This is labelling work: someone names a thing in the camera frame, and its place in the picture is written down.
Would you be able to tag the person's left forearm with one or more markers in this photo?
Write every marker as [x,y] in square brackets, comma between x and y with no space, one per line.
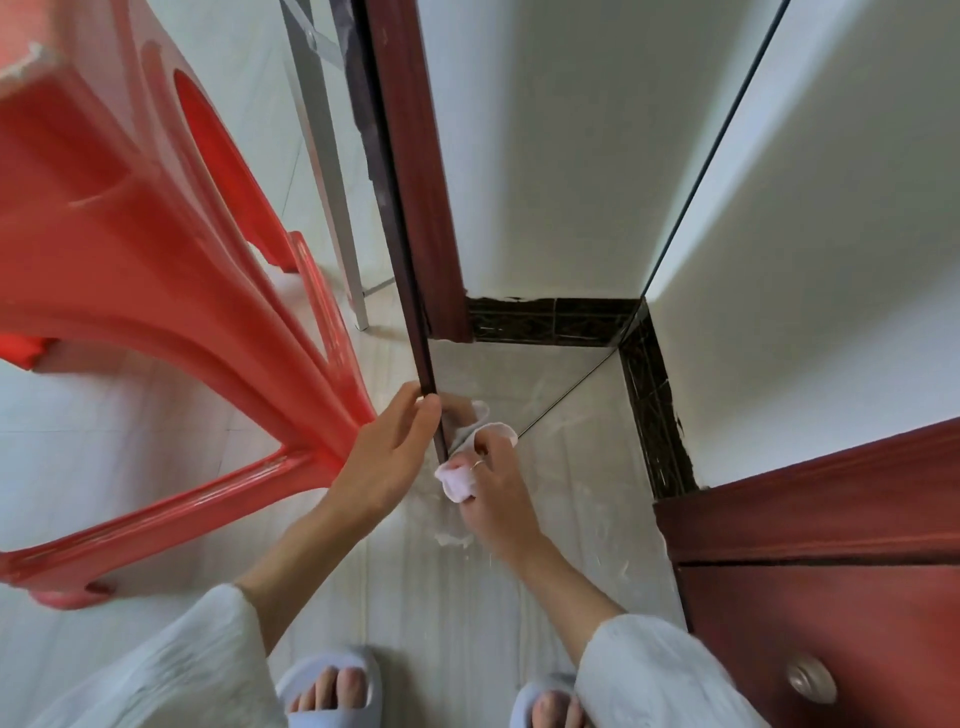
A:
[187,660]

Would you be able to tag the white printed slipper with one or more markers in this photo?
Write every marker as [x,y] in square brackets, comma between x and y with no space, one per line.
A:
[525,694]
[307,667]

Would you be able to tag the red floral plastic stool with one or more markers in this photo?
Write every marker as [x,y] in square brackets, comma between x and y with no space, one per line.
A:
[112,262]

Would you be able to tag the black-framed mirror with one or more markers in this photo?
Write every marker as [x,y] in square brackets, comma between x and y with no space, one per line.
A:
[562,150]

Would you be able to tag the silver round door knob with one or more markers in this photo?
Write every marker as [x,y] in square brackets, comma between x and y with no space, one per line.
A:
[811,679]

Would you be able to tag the white wiping cloth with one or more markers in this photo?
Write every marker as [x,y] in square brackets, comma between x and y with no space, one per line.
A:
[456,484]

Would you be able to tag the dark marble skirting board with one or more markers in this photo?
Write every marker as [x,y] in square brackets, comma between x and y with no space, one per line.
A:
[656,412]

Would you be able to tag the person's right hand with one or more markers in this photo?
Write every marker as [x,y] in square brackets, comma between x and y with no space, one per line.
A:
[502,510]

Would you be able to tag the person's left hand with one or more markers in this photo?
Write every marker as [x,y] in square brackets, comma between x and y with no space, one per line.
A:
[382,465]

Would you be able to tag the person's right forearm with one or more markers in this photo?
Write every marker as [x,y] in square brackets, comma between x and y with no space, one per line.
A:
[645,667]

